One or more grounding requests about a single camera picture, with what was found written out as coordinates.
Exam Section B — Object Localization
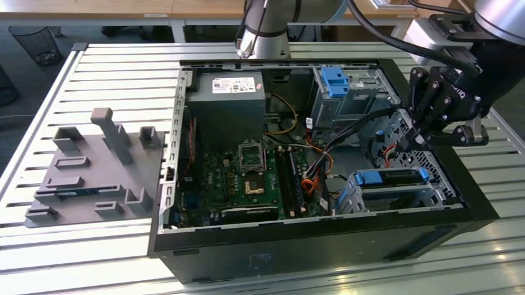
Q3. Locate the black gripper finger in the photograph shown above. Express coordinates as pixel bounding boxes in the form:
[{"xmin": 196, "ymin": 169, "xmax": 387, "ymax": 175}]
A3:
[
  {"xmin": 398, "ymin": 66, "xmax": 453, "ymax": 152},
  {"xmin": 422, "ymin": 124, "xmax": 490, "ymax": 148}
]

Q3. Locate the black disk wire bundle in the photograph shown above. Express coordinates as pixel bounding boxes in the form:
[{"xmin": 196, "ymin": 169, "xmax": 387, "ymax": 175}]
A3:
[{"xmin": 322, "ymin": 106, "xmax": 406, "ymax": 154}]

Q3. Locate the RAM stick in rack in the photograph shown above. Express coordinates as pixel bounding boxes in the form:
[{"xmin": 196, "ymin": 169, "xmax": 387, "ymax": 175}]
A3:
[{"xmin": 54, "ymin": 190, "xmax": 99, "ymax": 198}]

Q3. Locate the low metal disk bay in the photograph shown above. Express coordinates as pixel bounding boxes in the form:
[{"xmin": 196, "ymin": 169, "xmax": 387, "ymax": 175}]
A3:
[{"xmin": 335, "ymin": 167, "xmax": 450, "ymax": 215}]

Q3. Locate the red disk wire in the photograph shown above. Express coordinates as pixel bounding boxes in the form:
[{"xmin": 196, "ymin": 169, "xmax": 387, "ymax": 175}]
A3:
[{"xmin": 382, "ymin": 143, "xmax": 403, "ymax": 161}]

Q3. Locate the grey parts rack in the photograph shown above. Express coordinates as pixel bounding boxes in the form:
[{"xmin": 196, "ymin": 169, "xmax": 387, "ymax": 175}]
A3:
[{"xmin": 24, "ymin": 107, "xmax": 169, "ymax": 229}]

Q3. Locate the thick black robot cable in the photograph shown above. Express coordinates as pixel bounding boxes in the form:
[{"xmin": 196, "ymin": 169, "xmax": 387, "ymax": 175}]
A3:
[
  {"xmin": 346, "ymin": 0, "xmax": 483, "ymax": 79},
  {"xmin": 407, "ymin": 0, "xmax": 477, "ymax": 17}
]

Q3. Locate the black mesh waste bin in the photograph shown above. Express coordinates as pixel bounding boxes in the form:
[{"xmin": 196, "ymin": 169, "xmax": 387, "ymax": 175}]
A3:
[{"xmin": 8, "ymin": 26, "xmax": 62, "ymax": 66}]

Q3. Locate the blue drive carrier latch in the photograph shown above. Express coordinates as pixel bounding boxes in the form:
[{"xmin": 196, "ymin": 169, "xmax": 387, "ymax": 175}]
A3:
[{"xmin": 320, "ymin": 66, "xmax": 350, "ymax": 99}]

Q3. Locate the orange flat wire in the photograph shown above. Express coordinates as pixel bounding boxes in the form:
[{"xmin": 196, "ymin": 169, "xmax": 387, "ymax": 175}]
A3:
[{"xmin": 300, "ymin": 144, "xmax": 335, "ymax": 195}]

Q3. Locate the tall metal drive cage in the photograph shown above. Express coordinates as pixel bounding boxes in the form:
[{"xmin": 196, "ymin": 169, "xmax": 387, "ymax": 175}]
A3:
[{"xmin": 310, "ymin": 66, "xmax": 402, "ymax": 130}]

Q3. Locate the gold CPU socket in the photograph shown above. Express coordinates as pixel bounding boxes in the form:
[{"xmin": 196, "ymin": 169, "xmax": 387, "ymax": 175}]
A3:
[{"xmin": 244, "ymin": 179, "xmax": 265, "ymax": 195}]

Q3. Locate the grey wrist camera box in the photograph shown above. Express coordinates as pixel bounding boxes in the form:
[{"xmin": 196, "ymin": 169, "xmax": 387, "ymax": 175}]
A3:
[{"xmin": 390, "ymin": 15, "xmax": 454, "ymax": 67}]

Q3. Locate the grey round speaker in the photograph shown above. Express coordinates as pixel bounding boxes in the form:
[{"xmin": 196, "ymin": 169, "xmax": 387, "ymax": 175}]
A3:
[{"xmin": 326, "ymin": 174, "xmax": 351, "ymax": 198}]

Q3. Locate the grey power supply unit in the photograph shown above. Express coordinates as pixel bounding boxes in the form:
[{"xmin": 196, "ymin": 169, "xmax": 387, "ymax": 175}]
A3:
[{"xmin": 185, "ymin": 71, "xmax": 268, "ymax": 149}]

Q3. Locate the metal socket cover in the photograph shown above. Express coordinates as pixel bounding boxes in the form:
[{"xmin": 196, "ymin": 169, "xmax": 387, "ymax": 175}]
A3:
[{"xmin": 236, "ymin": 140, "xmax": 268, "ymax": 175}]

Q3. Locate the black open PC case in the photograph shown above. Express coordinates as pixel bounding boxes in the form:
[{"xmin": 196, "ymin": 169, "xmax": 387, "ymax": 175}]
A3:
[{"xmin": 147, "ymin": 58, "xmax": 499, "ymax": 284}]

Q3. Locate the hard disk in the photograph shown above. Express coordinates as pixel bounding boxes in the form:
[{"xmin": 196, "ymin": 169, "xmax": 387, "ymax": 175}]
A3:
[{"xmin": 351, "ymin": 168, "xmax": 430, "ymax": 187}]

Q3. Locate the black RAM slot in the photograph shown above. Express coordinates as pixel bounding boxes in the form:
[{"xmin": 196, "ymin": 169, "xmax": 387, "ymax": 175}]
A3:
[
  {"xmin": 275, "ymin": 146, "xmax": 296, "ymax": 218},
  {"xmin": 288, "ymin": 146, "xmax": 308, "ymax": 213}
]

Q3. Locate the black graphics card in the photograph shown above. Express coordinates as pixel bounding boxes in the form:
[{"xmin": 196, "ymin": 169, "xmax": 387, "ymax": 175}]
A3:
[{"xmin": 219, "ymin": 205, "xmax": 280, "ymax": 224}]

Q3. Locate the green motherboard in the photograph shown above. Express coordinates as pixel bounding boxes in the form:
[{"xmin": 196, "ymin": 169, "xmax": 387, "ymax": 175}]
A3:
[{"xmin": 175, "ymin": 135, "xmax": 328, "ymax": 229}]

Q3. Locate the yellow wire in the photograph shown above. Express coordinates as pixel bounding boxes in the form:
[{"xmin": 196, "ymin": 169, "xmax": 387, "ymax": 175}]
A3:
[{"xmin": 263, "ymin": 93, "xmax": 299, "ymax": 136}]

